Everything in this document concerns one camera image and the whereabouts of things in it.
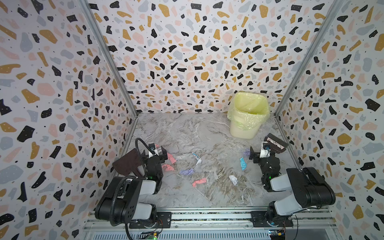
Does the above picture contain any brown cartoon face hand broom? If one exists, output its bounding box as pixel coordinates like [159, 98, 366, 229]
[264, 133, 288, 153]

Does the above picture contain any dark brown plastic dustpan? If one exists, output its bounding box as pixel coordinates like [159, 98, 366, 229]
[113, 149, 144, 177]

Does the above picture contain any cream bin with green bag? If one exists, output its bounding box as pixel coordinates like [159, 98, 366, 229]
[227, 92, 270, 140]

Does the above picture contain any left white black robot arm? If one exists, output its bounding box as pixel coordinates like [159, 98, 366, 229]
[95, 144, 168, 229]

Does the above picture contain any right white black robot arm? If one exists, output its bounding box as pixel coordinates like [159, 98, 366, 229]
[250, 143, 336, 228]

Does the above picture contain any pink paper scrap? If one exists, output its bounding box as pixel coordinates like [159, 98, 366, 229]
[167, 153, 177, 164]
[193, 178, 207, 188]
[162, 164, 175, 172]

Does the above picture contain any pink paper scrap upper left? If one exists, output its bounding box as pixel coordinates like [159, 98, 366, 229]
[167, 153, 177, 164]

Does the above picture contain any purple paper scrap right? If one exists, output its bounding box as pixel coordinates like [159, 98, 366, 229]
[243, 149, 250, 158]

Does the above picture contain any purple paper scrap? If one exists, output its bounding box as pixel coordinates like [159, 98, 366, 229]
[243, 149, 250, 158]
[180, 169, 194, 176]

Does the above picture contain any teal paper scrap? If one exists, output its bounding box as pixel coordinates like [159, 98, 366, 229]
[240, 157, 247, 171]

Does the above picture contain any purple paper scrap centre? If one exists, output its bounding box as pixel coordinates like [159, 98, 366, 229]
[180, 169, 194, 176]

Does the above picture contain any white blue paper scrap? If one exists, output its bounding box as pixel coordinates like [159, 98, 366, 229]
[192, 153, 202, 166]

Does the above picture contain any pink paper scrap front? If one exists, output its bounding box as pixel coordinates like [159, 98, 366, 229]
[193, 178, 207, 188]

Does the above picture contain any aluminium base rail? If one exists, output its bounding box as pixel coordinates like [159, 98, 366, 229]
[80, 207, 342, 240]

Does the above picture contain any right aluminium corner post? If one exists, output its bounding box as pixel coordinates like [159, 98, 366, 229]
[274, 0, 344, 117]

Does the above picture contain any aluminium corner post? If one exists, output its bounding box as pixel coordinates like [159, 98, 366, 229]
[274, 0, 344, 117]
[78, 0, 139, 117]

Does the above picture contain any left aluminium corner post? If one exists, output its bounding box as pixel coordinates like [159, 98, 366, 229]
[78, 0, 139, 117]

